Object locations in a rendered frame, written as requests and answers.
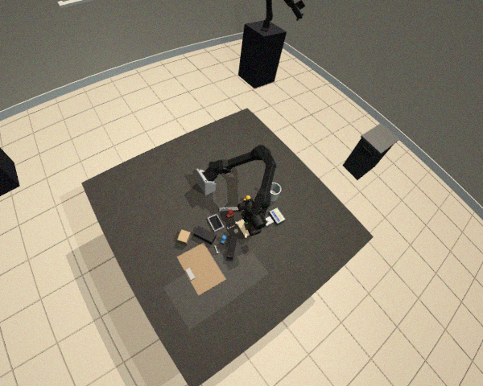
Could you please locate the tan flat board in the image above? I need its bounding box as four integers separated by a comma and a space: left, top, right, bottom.
177, 243, 226, 295

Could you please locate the tan cardboard box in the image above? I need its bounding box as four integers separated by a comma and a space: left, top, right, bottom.
178, 229, 191, 246

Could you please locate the cream inspection card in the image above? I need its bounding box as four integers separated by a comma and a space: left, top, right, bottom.
235, 220, 250, 238

